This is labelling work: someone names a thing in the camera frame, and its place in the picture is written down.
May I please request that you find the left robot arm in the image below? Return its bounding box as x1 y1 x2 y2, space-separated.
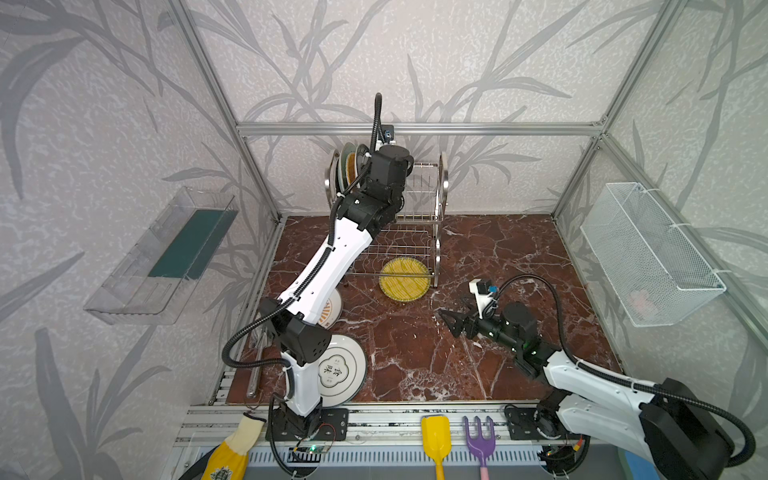
221 93 414 426

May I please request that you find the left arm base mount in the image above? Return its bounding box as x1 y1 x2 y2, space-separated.
266 406 349 442

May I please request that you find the orange sunburst plate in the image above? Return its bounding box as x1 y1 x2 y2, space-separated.
318 289 343 329

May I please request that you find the yellow banana toy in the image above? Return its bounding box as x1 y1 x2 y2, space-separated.
202 414 266 480

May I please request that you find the yellow green woven plate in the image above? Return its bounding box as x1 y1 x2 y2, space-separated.
379 257 432 303

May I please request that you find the purple toy fork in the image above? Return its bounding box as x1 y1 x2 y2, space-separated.
463 416 496 480

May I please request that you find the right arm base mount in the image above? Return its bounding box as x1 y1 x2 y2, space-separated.
503 404 562 440

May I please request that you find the yellow toy shovel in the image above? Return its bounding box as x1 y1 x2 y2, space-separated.
421 415 452 480

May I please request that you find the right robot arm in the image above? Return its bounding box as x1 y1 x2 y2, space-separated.
438 279 756 479

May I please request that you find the green rim white plate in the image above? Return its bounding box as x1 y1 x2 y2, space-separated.
355 143 369 175

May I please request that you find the orange woven plate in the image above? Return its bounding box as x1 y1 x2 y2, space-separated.
346 144 359 185

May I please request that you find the steel dish rack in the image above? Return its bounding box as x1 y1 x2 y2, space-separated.
348 158 449 287

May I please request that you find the white plate black emblem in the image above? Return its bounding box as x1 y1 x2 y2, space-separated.
318 335 368 408

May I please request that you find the clear plastic wall shelf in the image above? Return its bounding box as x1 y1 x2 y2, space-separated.
84 187 239 326

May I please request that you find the light green flower plate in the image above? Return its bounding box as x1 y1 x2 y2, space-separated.
339 142 355 192

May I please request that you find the white wire mesh basket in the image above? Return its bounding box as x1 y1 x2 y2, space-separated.
581 182 727 328

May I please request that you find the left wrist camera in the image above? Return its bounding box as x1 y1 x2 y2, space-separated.
378 124 395 145

